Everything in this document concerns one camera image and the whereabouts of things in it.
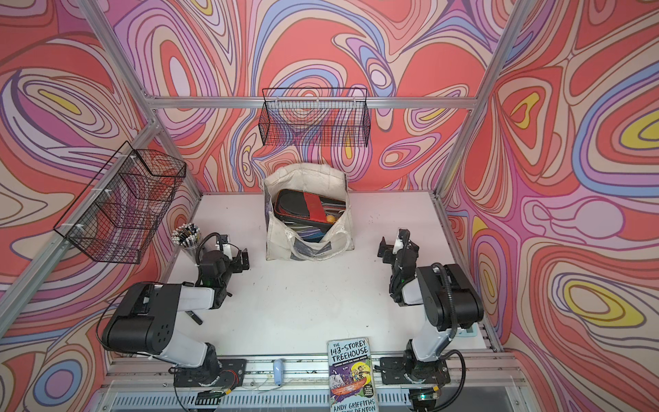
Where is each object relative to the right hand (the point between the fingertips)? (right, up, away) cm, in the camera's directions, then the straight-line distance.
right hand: (396, 244), depth 95 cm
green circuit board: (-59, -41, -23) cm, 76 cm away
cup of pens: (-71, +3, -12) cm, 73 cm away
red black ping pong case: (-32, +14, -5) cm, 36 cm away
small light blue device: (-39, -34, -23) cm, 57 cm away
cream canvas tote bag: (-42, +1, -10) cm, 43 cm away
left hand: (-60, -2, -1) cm, 60 cm away
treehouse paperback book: (-19, -35, -23) cm, 46 cm away
